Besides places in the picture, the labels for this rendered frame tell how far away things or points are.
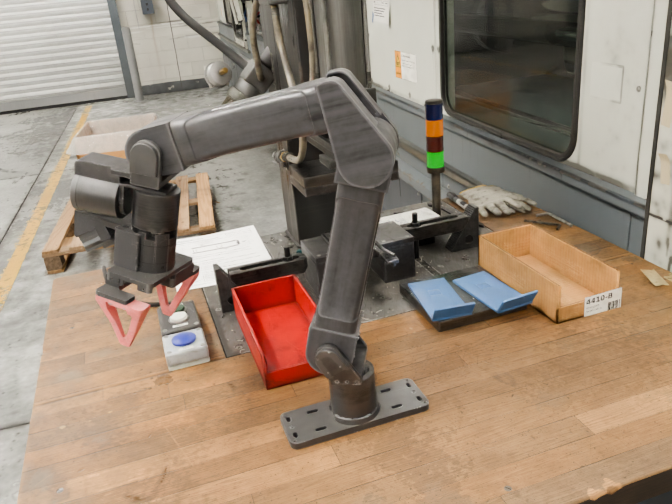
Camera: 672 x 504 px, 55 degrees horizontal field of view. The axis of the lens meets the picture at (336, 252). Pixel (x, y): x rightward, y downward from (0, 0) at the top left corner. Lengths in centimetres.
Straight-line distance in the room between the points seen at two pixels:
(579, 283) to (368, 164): 64
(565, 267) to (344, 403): 57
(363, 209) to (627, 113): 88
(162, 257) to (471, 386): 47
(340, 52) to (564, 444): 69
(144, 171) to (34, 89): 970
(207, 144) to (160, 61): 960
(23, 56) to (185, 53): 224
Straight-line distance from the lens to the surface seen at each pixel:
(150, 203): 80
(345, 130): 69
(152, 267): 83
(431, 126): 141
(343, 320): 80
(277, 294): 119
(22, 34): 1041
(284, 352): 106
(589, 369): 102
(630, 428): 92
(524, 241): 134
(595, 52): 158
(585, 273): 123
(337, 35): 112
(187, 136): 76
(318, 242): 125
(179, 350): 107
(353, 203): 73
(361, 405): 87
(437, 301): 113
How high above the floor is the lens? 146
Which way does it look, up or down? 24 degrees down
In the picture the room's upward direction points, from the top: 6 degrees counter-clockwise
